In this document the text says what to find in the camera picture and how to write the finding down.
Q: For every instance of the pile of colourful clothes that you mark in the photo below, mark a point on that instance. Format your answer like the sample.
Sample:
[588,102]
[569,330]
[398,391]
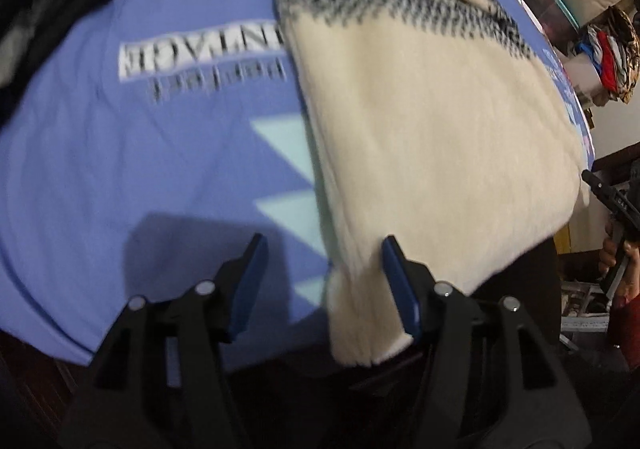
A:
[612,46]

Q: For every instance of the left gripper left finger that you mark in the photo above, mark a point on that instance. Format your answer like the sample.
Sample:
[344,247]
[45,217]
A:
[238,284]

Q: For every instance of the blue printed bed sheet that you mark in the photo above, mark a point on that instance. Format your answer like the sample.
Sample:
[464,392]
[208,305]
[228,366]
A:
[151,146]

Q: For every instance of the red sleeve forearm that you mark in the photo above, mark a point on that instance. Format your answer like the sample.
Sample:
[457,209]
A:
[629,332]

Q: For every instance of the cream fuzzy patterned sweater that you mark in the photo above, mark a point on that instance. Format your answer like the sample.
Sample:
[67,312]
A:
[436,123]

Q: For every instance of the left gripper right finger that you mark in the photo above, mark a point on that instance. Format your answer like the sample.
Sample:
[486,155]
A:
[410,283]

